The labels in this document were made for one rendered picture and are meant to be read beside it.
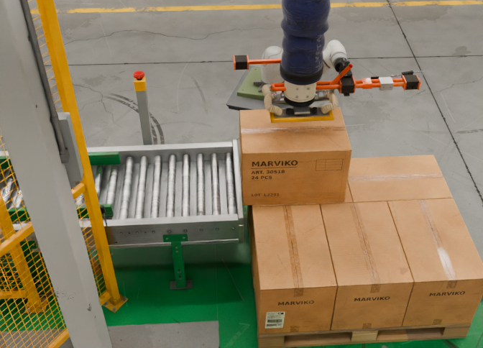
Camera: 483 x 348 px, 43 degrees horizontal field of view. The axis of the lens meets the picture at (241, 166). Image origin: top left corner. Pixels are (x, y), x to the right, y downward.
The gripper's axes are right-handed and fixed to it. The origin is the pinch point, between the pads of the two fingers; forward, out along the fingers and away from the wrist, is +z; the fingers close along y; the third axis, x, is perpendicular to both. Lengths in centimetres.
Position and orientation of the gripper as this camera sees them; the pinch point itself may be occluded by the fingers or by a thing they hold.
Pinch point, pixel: (347, 83)
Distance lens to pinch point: 336.2
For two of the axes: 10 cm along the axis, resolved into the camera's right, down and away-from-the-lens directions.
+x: -10.0, 0.5, -0.5
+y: 0.1, 7.5, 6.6
